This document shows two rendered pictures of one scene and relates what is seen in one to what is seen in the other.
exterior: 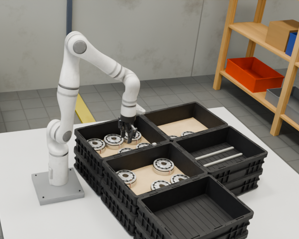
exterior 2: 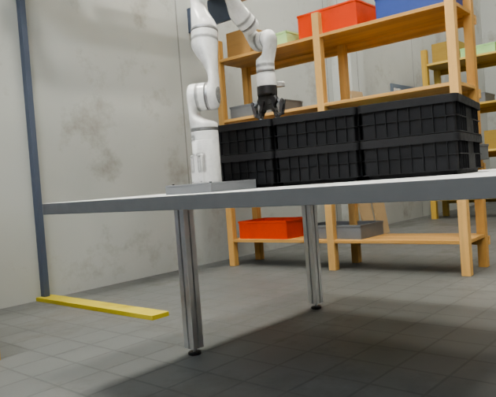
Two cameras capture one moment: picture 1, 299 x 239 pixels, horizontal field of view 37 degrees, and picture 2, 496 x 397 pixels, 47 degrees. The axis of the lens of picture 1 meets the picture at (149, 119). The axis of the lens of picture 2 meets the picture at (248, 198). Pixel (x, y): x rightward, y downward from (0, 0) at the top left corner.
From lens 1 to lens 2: 173 cm
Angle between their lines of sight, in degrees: 35
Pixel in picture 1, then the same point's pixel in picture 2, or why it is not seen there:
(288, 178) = not seen: hidden behind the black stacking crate
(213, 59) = (214, 241)
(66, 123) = (215, 73)
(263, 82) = (294, 224)
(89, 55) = not seen: outside the picture
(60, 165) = (215, 144)
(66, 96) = (209, 35)
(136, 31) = not seen: hidden behind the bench
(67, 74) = (203, 12)
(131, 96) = (271, 55)
